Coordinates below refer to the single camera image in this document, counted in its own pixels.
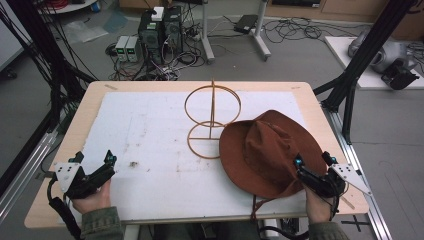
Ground tangle of black floor cables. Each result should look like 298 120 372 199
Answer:
261 15 354 45

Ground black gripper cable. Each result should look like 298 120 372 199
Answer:
258 225 311 240
46 175 83 240

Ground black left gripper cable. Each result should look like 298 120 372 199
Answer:
46 175 83 240

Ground grey rounded machine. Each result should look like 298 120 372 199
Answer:
347 29 409 75

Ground white metal table frame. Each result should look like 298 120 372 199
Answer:
199 0 273 65

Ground black frame stand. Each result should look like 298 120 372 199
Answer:
312 0 419 145
0 0 98 198

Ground black computer tower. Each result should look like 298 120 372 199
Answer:
137 9 165 65
162 5 184 55

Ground aluminium rail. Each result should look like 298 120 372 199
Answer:
320 101 394 240
0 130 60 223

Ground small white box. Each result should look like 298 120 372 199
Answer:
150 6 165 22

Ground black device on platform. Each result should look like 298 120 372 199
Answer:
380 59 421 91

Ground grey power supply unit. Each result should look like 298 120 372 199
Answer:
125 35 141 63
114 35 130 63

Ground person's right hand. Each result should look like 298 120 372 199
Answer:
303 184 335 225

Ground person's left hand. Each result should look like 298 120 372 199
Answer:
71 179 113 215

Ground flat black box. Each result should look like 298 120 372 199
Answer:
233 13 260 35

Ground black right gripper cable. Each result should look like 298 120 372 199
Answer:
258 225 311 240

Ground person's legs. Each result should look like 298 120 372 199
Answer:
146 220 263 240

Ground white table mat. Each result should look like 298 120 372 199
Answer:
57 90 308 225

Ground brown brimmed hat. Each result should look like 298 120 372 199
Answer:
218 109 328 222

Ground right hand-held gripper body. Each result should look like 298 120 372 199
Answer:
295 163 373 200

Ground round white table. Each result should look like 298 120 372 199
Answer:
37 0 98 15

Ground wooden ring hat stand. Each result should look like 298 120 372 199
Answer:
183 79 242 160

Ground white floor platform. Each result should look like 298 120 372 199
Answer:
324 35 424 91

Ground clear plastic sheet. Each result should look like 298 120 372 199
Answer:
62 19 110 45

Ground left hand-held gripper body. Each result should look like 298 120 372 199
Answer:
54 161 116 201

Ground tangle of cables by computers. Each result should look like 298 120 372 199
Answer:
105 33 207 82

